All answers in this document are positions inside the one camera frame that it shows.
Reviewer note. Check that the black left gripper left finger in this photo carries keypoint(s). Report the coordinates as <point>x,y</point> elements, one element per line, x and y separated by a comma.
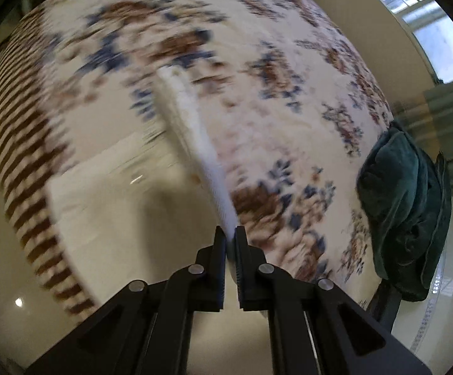
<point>144,328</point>

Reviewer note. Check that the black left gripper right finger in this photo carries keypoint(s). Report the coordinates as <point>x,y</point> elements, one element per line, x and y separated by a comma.
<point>315,328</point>

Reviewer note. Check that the white pants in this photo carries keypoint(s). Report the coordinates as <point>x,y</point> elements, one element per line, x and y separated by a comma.
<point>141,208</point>

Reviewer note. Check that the dark green velvet cushion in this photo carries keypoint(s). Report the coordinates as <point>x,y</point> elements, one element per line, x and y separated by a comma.
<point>406,196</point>

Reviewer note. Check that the floral cream blanket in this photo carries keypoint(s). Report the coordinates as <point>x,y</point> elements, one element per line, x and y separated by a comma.
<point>288,103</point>

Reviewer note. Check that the green curtain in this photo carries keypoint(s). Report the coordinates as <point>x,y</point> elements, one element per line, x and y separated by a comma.
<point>428,117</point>

